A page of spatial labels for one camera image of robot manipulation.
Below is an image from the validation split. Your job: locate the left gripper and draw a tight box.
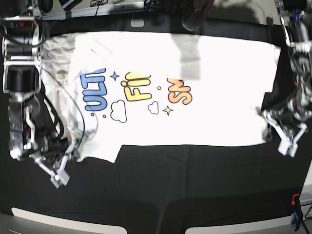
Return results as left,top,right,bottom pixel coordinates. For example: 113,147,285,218
264,114,293,141

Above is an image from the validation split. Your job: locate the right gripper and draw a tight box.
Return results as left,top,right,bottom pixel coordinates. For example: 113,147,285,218
41,138,78,168

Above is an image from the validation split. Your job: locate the white graphic t-shirt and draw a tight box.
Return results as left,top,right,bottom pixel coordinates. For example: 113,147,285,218
41,31,281,162

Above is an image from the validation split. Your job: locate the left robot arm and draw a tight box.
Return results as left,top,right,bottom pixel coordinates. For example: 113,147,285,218
260,0,312,142

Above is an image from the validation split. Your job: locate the red blue clamp near right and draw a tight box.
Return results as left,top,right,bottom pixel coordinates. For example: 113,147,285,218
291,193,302,232

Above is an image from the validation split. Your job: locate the black table cloth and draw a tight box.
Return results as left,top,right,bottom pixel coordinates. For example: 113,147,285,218
0,13,312,234

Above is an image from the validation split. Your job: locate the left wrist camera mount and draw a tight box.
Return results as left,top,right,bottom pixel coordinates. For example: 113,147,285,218
257,109,308,158

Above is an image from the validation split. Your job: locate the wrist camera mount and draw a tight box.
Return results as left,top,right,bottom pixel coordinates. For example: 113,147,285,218
257,109,308,158
29,137,81,188

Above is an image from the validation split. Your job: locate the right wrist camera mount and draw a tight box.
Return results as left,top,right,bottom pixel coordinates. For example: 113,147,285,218
29,137,81,188

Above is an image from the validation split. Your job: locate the black red cable bundle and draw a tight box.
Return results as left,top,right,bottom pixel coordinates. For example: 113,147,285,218
181,0,215,31

